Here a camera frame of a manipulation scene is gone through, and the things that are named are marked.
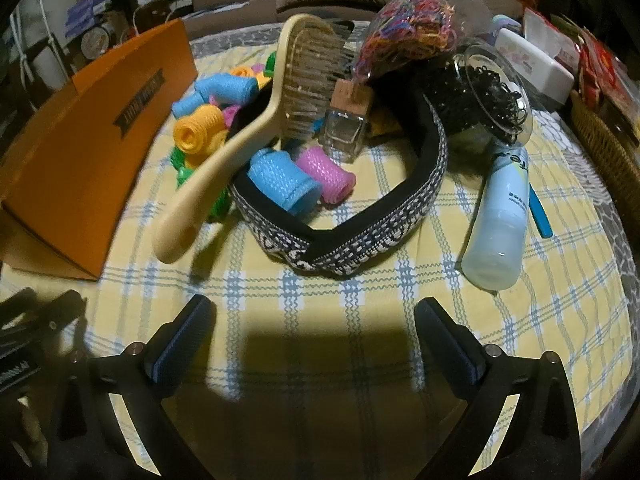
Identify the clear bag colourful rubber bands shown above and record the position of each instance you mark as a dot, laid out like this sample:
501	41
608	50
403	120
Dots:
415	20

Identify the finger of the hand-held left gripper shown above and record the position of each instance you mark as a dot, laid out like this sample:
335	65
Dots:
57	310
15	301

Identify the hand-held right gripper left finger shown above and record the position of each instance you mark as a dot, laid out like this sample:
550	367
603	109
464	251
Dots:
181	341

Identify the wicker basket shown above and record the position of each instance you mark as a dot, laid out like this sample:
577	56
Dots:
610	160

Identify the black white patterned headband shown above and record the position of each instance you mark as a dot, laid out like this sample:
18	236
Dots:
350	255

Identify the white coat rack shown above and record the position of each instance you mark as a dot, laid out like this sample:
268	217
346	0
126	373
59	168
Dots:
23	60

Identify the pink hair roller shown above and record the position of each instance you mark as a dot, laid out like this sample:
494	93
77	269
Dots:
327	175

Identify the orange cardboard box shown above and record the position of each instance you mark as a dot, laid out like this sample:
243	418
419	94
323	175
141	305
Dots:
75	160

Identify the pile of colourful hair rollers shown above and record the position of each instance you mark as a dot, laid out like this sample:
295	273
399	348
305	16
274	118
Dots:
197	135

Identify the stack of blue boxes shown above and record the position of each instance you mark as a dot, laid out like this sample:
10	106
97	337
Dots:
85	12

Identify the white floral case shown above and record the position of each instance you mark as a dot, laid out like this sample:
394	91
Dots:
540	70

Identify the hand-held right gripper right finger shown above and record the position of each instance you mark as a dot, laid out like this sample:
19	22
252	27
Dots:
451	347

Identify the glass bottle with cork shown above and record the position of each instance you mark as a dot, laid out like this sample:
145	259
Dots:
342	135

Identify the round printed tin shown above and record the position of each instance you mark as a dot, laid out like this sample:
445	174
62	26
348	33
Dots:
97	41

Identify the pile of red packets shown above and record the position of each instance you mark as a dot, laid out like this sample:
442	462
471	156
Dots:
595	60

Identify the blue hair roller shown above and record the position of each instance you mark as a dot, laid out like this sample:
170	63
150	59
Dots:
282	185

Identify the cream hairbrush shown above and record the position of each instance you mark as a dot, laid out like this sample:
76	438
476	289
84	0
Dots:
200	200

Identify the pastel purple container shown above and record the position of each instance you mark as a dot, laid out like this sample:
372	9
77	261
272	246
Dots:
506	21

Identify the white lotion bottle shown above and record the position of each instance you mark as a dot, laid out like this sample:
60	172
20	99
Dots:
495	240

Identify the yellow plaid tablecloth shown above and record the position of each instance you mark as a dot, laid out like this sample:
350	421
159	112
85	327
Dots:
325	320

